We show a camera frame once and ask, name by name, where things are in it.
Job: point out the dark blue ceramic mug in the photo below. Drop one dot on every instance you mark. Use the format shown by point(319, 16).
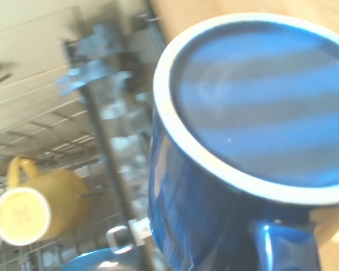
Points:
point(243, 146)

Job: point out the yellow ceramic mug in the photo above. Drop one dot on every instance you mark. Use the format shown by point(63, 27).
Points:
point(36, 203)

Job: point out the metal dishwasher slide rail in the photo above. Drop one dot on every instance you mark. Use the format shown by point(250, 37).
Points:
point(115, 127)

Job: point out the white plastic rack clip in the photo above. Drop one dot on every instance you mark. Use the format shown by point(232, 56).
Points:
point(120, 240)

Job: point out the dark blue oval bowl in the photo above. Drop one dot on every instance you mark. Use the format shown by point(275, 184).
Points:
point(101, 261)

